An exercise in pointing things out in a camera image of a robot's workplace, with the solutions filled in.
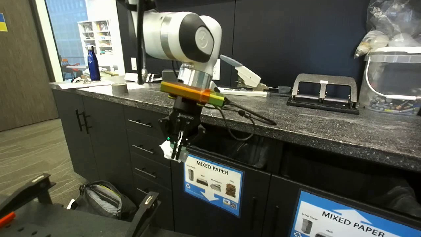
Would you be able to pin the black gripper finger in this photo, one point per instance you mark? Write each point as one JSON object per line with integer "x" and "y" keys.
{"x": 183, "y": 145}
{"x": 174, "y": 146}

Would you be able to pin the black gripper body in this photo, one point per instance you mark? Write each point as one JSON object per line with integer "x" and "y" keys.
{"x": 185, "y": 118}

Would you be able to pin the small white piece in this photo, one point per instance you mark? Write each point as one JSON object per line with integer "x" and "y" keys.
{"x": 245, "y": 92}

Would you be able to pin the black bin liner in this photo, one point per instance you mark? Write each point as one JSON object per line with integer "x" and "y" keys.
{"x": 250, "y": 151}
{"x": 373, "y": 184}

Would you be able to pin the black power adapter box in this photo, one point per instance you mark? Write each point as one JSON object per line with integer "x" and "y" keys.
{"x": 169, "y": 75}

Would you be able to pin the blue mixed paper sign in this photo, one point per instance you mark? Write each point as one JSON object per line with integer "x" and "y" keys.
{"x": 215, "y": 184}
{"x": 347, "y": 218}

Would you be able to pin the white power strip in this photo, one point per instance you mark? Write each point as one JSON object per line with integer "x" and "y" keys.
{"x": 131, "y": 76}

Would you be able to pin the dark grey counter cabinet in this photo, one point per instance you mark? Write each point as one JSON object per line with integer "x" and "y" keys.
{"x": 106, "y": 146}

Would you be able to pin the black backpack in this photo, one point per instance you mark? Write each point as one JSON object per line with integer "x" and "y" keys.
{"x": 103, "y": 199}

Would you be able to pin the blue metal water bottle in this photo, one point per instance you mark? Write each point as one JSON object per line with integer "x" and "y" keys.
{"x": 94, "y": 66}

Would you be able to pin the flat white paper sheet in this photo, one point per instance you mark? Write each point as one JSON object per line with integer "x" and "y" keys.
{"x": 77, "y": 84}

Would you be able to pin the white shelf unit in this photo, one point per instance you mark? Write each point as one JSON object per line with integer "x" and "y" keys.
{"x": 97, "y": 43}

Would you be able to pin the grey three-hole punch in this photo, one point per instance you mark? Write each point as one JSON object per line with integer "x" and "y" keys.
{"x": 324, "y": 95}

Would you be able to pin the clear plastic container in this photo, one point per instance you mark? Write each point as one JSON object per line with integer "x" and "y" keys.
{"x": 393, "y": 83}

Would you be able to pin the clear plastic bag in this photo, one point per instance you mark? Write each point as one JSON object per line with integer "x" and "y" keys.
{"x": 393, "y": 24}

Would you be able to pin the amber wrist camera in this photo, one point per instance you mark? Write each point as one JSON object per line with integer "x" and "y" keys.
{"x": 189, "y": 92}

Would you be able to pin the narrow white wall plate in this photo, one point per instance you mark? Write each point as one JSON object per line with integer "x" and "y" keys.
{"x": 133, "y": 63}

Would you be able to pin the yellow blue wall sticker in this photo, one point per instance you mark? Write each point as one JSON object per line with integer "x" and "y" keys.
{"x": 3, "y": 21}

